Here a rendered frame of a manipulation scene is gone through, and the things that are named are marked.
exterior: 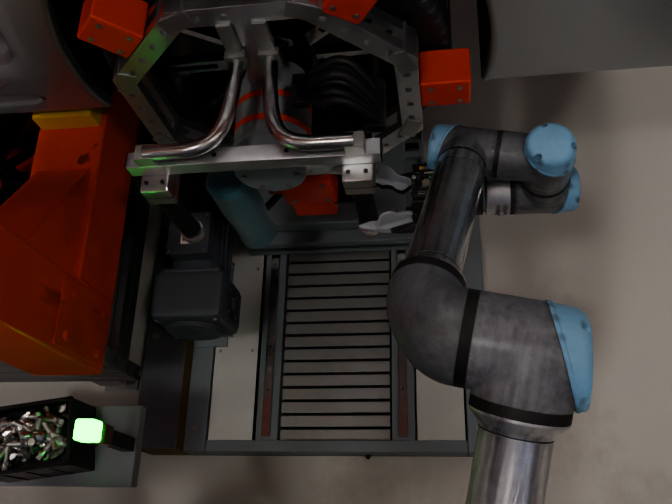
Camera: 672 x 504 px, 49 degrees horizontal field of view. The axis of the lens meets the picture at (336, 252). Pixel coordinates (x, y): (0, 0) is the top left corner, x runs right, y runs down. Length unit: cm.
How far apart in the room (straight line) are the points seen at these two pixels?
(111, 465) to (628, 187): 156
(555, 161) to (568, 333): 36
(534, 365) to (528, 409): 5
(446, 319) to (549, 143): 40
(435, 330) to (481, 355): 6
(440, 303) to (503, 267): 129
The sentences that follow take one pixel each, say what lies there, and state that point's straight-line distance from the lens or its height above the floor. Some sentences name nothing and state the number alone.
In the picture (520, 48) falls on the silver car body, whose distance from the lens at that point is 143.
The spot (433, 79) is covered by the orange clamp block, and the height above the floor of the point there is 88.
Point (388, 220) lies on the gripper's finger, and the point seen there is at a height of 86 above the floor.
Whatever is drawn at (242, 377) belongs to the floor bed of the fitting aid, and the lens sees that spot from 202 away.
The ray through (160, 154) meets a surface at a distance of 121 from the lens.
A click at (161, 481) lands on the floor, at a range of 212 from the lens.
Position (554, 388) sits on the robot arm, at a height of 116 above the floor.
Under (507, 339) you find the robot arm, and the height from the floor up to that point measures 118.
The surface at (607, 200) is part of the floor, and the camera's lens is 223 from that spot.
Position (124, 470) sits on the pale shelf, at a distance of 167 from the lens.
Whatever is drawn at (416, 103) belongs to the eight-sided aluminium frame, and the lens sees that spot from 137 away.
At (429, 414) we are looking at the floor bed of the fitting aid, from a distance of 192.
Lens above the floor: 196
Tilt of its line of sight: 66 degrees down
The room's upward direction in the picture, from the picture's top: 22 degrees counter-clockwise
